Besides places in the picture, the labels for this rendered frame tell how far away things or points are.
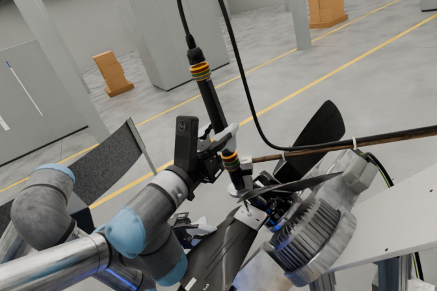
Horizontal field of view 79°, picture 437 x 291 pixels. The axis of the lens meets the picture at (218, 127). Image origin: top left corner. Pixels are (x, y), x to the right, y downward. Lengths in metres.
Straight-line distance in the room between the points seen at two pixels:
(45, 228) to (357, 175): 0.88
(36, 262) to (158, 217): 0.20
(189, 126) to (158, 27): 6.28
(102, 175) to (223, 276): 1.99
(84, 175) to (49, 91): 4.27
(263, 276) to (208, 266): 0.21
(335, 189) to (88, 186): 2.05
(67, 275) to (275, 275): 0.58
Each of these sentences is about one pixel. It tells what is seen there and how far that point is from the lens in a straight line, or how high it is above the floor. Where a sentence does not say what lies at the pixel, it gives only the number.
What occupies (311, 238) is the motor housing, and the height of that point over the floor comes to 1.15.
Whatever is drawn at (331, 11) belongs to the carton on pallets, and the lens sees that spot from 8.75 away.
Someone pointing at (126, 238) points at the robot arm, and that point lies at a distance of 0.48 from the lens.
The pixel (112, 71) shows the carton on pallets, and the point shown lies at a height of 0.69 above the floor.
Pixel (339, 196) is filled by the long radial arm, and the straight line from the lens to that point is 0.98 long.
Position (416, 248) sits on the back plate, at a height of 1.32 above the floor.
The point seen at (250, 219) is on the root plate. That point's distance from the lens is 0.83.
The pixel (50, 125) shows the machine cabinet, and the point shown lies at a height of 0.40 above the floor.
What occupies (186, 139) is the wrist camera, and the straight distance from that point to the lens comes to 0.54.
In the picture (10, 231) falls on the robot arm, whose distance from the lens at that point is 0.96.
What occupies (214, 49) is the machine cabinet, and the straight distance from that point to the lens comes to 7.32.
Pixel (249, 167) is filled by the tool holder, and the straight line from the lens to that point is 0.70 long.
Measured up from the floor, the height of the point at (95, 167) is 0.80.
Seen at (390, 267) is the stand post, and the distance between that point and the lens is 0.83.
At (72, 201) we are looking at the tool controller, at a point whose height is 1.24.
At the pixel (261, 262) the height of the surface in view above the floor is 1.05.
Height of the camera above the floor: 1.79
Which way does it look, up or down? 26 degrees down
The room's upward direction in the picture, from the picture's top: 19 degrees counter-clockwise
